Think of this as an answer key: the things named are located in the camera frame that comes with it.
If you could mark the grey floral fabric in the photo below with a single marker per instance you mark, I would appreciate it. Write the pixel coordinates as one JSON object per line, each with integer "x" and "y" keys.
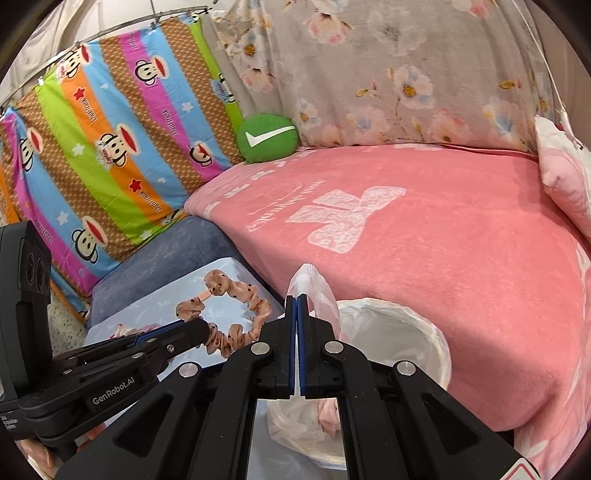
{"x": 369, "y": 69}

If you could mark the pink fabric piece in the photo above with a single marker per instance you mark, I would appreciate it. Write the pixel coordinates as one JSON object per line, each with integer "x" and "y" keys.
{"x": 330, "y": 417}

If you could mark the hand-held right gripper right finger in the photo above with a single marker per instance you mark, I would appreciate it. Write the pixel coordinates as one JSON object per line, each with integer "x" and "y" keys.
{"x": 303, "y": 346}

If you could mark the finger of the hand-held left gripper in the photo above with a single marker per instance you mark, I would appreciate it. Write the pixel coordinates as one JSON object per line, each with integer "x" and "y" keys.
{"x": 184, "y": 339}
{"x": 161, "y": 331}

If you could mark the green check-mark cushion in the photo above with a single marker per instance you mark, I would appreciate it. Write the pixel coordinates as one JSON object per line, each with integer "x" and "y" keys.
{"x": 265, "y": 154}

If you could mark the pink polka-dot scrunchie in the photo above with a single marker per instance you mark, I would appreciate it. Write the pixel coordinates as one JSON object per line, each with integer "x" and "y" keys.
{"x": 231, "y": 339}

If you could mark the pink blanket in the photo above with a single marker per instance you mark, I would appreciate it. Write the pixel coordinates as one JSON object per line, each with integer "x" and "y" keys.
{"x": 438, "y": 277}

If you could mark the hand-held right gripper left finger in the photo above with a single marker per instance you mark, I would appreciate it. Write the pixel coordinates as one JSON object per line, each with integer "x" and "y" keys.
{"x": 290, "y": 346}

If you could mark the striped monkey-print quilt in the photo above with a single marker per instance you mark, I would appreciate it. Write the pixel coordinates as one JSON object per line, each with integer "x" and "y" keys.
{"x": 115, "y": 184}

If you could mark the white plastic-lined bin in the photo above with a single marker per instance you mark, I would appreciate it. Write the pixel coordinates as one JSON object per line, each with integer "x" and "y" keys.
{"x": 392, "y": 332}

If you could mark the pink and white pillow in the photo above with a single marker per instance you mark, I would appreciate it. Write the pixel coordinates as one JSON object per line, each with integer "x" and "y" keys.
{"x": 563, "y": 175}

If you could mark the blue-grey seat cushion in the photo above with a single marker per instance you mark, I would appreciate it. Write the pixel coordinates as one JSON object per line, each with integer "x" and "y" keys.
{"x": 184, "y": 244}

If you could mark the metal rail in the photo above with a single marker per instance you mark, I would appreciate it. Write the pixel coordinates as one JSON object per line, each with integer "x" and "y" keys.
{"x": 182, "y": 11}

